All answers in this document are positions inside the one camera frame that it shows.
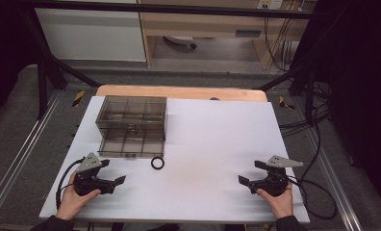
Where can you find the person's right hand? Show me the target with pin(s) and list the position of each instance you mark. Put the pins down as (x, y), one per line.
(281, 205)

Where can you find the person's left hand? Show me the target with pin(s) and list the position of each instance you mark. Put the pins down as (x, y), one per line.
(70, 202)

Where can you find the transparent brown drawer box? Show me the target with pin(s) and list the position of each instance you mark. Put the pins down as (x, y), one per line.
(131, 110)

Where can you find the yellow black floor tape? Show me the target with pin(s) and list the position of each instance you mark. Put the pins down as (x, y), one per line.
(78, 98)
(285, 103)

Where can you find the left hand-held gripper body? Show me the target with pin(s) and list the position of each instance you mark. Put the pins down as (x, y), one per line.
(88, 164)

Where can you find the office chair base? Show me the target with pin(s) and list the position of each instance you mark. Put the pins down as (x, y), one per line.
(180, 40)

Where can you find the metal floor rail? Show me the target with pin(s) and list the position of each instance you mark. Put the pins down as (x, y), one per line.
(21, 150)
(334, 179)

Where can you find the wooden table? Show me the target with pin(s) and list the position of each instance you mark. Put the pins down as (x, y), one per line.
(179, 93)

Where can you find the transparent brown compartment drawer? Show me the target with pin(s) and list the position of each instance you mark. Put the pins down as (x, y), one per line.
(131, 147)

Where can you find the white power strip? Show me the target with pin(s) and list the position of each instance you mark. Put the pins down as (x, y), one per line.
(270, 4)

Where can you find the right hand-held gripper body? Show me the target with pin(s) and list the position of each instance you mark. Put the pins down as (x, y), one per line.
(275, 183)

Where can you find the dark curtain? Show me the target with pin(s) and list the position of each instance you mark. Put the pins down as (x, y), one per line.
(365, 80)
(5, 48)

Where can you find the black metal frame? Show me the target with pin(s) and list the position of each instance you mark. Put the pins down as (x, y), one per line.
(179, 8)

